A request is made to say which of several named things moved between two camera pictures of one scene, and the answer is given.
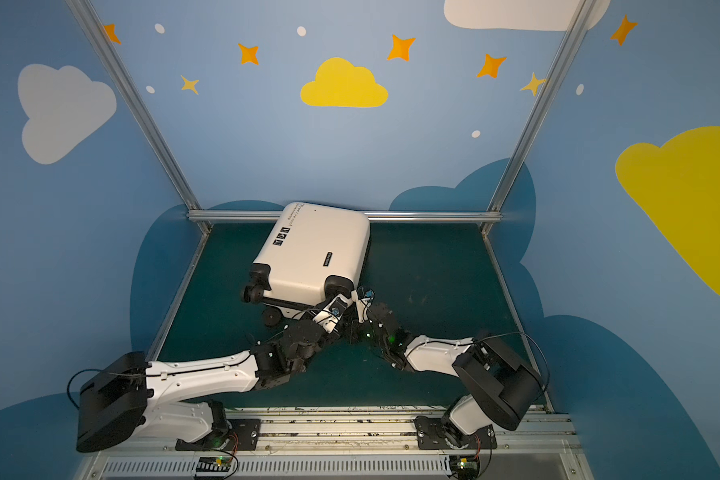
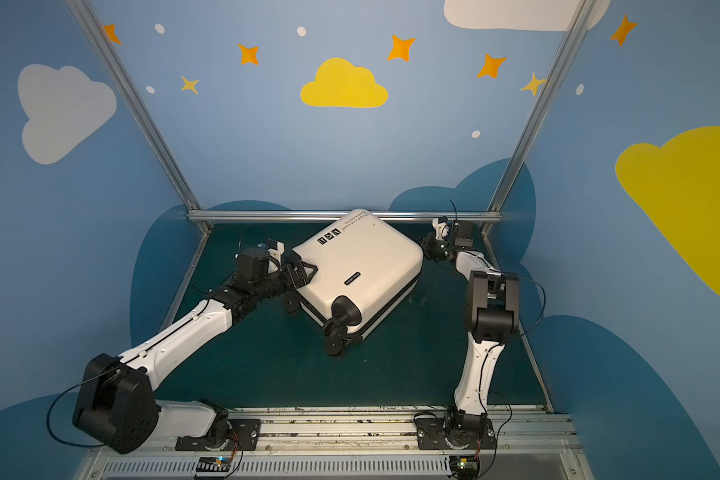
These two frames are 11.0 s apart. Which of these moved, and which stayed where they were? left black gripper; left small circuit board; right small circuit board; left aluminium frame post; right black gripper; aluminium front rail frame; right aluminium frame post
Moved: left black gripper; right black gripper
Stayed: left small circuit board; left aluminium frame post; right small circuit board; aluminium front rail frame; right aluminium frame post
